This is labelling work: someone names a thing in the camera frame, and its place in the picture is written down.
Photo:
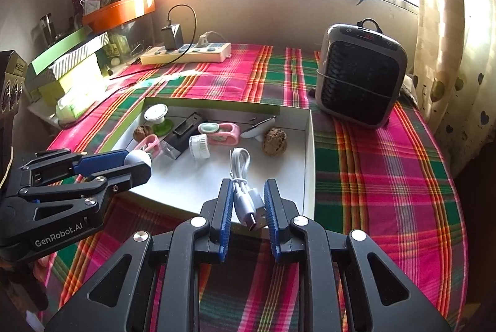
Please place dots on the white power strip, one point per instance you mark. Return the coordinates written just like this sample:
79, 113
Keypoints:
213, 53

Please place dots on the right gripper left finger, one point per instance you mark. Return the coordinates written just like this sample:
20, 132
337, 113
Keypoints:
152, 280

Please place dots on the small white jar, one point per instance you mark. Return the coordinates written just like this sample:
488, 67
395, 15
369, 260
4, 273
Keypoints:
199, 147

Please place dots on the pink oval clip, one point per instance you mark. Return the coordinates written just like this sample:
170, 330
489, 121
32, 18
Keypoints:
151, 145

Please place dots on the black camera box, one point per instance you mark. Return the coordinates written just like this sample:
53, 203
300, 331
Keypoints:
13, 72

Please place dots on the white plug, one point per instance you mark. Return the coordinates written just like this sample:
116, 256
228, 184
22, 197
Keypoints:
204, 39

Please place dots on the plaid bed blanket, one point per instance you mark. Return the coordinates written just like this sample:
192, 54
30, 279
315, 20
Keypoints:
391, 182

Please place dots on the white ball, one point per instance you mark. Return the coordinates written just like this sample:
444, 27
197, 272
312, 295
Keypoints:
136, 157

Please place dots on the small brown walnut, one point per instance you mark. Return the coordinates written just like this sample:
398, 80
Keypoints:
141, 132

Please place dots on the large brown walnut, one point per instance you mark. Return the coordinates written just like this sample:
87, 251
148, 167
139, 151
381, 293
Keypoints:
275, 142

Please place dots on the black oval disc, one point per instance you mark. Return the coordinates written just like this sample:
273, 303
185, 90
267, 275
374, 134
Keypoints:
259, 130

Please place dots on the black rectangular device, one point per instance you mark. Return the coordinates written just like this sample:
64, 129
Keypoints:
174, 144

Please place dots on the green white spool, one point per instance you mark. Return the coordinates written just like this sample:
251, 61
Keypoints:
156, 118

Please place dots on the black charger with cable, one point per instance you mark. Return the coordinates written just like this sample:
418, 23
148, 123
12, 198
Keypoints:
172, 33

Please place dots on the heart pattern curtain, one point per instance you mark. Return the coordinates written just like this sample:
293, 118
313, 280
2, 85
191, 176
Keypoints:
454, 73

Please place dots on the green white cardboard box tray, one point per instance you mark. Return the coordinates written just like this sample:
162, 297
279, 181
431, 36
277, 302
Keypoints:
181, 186

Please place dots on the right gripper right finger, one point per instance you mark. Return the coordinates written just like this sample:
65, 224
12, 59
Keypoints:
347, 282

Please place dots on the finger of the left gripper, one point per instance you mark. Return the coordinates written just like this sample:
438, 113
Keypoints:
91, 164
123, 178

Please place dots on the stacked green boxes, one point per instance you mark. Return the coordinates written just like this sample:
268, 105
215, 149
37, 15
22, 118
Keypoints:
71, 62

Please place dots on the pink clip with white insert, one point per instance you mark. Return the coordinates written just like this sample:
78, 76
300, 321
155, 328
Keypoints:
220, 134

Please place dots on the grey portable heater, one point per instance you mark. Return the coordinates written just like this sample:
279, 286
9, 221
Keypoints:
360, 73

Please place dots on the orange tray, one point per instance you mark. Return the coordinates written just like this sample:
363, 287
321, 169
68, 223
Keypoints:
117, 13

